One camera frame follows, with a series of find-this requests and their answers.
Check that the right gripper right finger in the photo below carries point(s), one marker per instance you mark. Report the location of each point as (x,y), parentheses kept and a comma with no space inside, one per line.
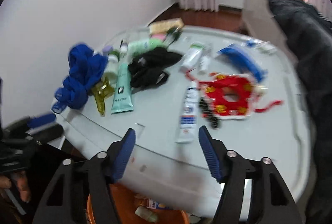
(270,201)

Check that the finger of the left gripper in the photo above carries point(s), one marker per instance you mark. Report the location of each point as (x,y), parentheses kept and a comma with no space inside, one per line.
(46,135)
(41,120)

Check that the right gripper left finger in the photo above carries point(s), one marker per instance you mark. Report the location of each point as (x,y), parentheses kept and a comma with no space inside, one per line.
(63,198)

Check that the yellow-green hair claw clip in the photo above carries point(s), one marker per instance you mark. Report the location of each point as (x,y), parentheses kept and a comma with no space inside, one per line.
(101,91)

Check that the blue sheer scarf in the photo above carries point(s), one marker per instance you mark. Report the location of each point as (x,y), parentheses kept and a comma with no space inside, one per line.
(85,70)

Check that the teal cosmetic tube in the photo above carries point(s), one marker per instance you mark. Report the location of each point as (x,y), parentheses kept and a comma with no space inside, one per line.
(122,101)

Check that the blue white medicine box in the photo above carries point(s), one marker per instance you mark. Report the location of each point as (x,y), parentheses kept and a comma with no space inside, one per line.
(152,204)

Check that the black polka dot hair clip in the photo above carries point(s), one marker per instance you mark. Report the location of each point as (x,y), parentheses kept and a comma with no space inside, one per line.
(208,114)

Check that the white blue ointment tube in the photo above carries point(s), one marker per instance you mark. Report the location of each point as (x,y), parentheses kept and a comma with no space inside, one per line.
(188,119)

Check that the black sock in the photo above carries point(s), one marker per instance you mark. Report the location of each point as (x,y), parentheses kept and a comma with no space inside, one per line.
(148,69)

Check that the blue plastic package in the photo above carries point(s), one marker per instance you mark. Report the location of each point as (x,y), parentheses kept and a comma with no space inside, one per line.
(242,59)

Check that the white green ointment tube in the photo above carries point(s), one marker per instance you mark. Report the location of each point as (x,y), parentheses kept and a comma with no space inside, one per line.
(191,58)

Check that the large green white lotion bottle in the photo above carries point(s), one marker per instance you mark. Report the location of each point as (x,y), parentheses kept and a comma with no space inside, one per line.
(144,45)

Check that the orange trash bucket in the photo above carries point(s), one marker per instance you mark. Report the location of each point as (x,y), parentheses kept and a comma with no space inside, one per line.
(127,201)

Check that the person's left hand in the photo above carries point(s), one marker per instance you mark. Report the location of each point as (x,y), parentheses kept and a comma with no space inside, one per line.
(20,181)

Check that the purple small case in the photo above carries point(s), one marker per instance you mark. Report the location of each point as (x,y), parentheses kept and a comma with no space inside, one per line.
(107,49)

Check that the green bottle cap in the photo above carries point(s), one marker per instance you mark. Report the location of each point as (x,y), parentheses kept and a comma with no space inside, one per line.
(115,53)

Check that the small white dark spray bottle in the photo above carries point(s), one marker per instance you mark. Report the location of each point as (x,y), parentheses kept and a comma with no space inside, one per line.
(124,46)

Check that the clear plastic cup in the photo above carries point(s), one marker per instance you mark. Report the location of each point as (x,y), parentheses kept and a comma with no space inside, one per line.
(128,35)

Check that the blue small clip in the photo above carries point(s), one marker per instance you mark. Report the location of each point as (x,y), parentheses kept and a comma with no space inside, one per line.
(251,43)

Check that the dark green dropper bottle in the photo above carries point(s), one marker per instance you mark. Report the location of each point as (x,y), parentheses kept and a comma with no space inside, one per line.
(173,35)

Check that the dark blue quilt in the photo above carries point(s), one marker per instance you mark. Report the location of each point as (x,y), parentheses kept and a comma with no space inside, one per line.
(308,36)

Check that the white bed frame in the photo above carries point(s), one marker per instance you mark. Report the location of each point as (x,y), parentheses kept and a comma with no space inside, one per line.
(259,21)

